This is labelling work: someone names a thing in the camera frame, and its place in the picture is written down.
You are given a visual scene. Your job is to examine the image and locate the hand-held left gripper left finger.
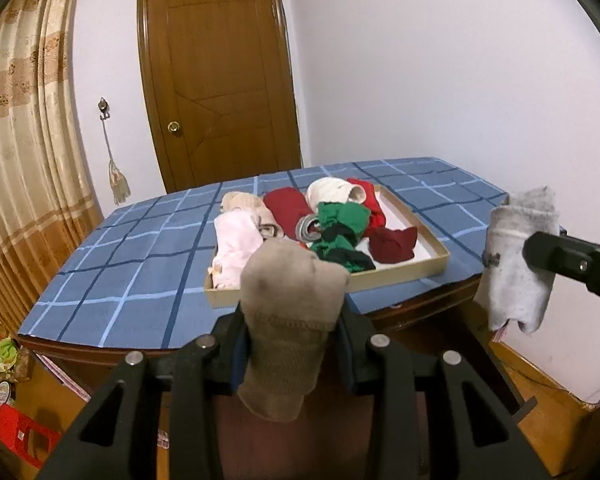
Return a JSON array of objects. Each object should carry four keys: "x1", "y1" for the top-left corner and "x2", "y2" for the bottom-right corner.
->
[{"x1": 40, "y1": 310, "x2": 253, "y2": 480}]

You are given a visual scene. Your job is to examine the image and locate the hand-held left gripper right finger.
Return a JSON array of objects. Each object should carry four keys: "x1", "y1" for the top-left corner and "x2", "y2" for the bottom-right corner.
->
[{"x1": 337, "y1": 302, "x2": 553, "y2": 480}]

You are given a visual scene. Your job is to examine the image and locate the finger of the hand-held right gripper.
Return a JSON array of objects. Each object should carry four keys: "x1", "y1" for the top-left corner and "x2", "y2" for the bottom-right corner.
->
[{"x1": 522, "y1": 230, "x2": 600, "y2": 318}]

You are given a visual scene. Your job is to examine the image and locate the light grey sock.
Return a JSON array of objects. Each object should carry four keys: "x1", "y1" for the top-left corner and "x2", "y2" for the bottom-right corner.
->
[{"x1": 474, "y1": 186, "x2": 561, "y2": 336}]

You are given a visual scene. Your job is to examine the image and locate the brown grey sock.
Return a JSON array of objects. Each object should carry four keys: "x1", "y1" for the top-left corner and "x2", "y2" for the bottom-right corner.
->
[{"x1": 236, "y1": 240, "x2": 352, "y2": 423}]

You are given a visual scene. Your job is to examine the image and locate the shallow cardboard tray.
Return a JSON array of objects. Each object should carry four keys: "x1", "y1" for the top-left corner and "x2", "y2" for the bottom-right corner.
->
[{"x1": 203, "y1": 184, "x2": 451, "y2": 308}]

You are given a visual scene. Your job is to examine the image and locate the pink underwear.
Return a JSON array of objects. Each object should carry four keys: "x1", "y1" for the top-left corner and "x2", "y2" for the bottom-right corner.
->
[{"x1": 207, "y1": 210, "x2": 266, "y2": 291}]

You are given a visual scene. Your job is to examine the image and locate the wooden drawer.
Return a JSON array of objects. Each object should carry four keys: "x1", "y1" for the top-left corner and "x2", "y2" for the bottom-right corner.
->
[{"x1": 160, "y1": 305, "x2": 538, "y2": 480}]

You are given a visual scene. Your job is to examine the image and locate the beige dotted sock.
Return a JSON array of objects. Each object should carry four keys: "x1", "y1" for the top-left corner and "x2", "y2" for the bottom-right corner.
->
[{"x1": 221, "y1": 191, "x2": 283, "y2": 238}]

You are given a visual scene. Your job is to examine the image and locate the dark red sock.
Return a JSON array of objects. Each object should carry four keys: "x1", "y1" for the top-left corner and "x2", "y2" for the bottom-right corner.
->
[{"x1": 263, "y1": 187, "x2": 315, "y2": 246}]

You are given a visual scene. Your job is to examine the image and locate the dark green underwear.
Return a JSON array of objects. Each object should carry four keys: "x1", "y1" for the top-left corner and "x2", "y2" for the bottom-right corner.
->
[{"x1": 310, "y1": 225, "x2": 377, "y2": 275}]

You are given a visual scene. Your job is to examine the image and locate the red knitted underwear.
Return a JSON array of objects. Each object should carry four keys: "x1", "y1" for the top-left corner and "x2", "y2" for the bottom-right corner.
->
[{"x1": 347, "y1": 178, "x2": 387, "y2": 236}]

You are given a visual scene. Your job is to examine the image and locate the cream underwear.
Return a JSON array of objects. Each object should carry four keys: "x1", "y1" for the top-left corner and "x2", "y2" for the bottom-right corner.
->
[{"x1": 306, "y1": 177, "x2": 366, "y2": 208}]

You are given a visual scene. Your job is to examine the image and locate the dark wooden table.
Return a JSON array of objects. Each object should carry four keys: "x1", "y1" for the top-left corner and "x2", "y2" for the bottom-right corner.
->
[{"x1": 17, "y1": 260, "x2": 511, "y2": 411}]

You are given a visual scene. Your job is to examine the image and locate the grey striped sock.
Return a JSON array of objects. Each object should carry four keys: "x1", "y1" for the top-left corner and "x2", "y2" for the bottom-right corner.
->
[{"x1": 295, "y1": 213, "x2": 326, "y2": 243}]

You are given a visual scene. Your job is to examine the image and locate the blue checked tablecloth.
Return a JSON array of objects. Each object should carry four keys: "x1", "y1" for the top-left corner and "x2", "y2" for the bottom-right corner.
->
[{"x1": 17, "y1": 156, "x2": 511, "y2": 351}]

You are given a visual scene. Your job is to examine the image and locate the curtain tieback tassel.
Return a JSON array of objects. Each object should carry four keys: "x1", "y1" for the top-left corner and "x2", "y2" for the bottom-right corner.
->
[{"x1": 101, "y1": 120, "x2": 132, "y2": 206}]

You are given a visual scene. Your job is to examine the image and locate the green soft toy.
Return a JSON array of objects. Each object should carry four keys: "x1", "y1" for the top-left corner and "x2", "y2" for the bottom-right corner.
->
[{"x1": 0, "y1": 337, "x2": 21, "y2": 368}]

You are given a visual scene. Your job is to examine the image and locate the red plastic stool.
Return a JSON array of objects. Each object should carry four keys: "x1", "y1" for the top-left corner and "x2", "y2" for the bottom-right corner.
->
[{"x1": 0, "y1": 402, "x2": 63, "y2": 468}]

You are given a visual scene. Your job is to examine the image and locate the brown wooden door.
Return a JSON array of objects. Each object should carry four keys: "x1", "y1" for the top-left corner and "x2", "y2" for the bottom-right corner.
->
[{"x1": 137, "y1": 0, "x2": 303, "y2": 195}]

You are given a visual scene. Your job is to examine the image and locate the beige patterned curtain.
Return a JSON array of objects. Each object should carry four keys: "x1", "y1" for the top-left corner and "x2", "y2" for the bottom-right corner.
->
[{"x1": 0, "y1": 0, "x2": 105, "y2": 333}]

